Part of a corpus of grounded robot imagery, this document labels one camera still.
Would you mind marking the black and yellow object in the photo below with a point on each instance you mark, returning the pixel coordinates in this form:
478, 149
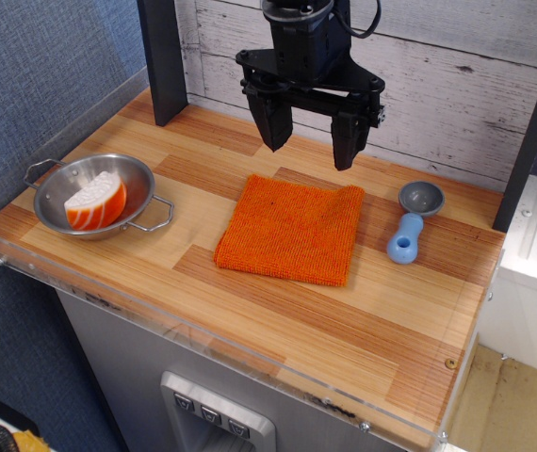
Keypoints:
0, 431

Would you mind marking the grey toy fridge cabinet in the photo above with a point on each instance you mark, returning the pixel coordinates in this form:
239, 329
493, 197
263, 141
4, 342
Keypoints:
247, 355

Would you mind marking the dark right vertical post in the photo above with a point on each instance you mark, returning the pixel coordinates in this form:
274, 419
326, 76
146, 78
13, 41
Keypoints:
518, 178

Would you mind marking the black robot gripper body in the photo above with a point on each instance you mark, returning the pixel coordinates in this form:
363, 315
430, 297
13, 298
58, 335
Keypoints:
311, 42

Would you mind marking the silver dispenser button panel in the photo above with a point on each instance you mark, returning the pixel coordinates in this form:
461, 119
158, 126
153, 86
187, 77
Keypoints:
203, 420

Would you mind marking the blue grey toy scoop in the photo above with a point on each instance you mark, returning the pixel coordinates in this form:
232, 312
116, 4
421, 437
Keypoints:
419, 200

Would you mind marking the salmon sushi toy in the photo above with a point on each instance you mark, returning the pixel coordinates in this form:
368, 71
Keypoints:
98, 204

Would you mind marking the dark vertical post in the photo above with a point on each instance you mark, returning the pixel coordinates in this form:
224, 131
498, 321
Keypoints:
518, 178
162, 47

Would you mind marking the white side cabinet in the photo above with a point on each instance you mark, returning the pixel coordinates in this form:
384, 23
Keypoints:
508, 318

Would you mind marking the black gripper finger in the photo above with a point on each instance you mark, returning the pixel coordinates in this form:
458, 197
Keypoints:
349, 129
271, 114

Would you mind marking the dark left vertical post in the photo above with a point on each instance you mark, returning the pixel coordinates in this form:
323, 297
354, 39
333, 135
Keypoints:
162, 47

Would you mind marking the orange knitted napkin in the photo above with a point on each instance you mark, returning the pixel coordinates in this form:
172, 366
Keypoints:
293, 232

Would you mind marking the clear acrylic edge guard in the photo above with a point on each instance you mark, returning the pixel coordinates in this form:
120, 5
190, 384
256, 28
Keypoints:
404, 329

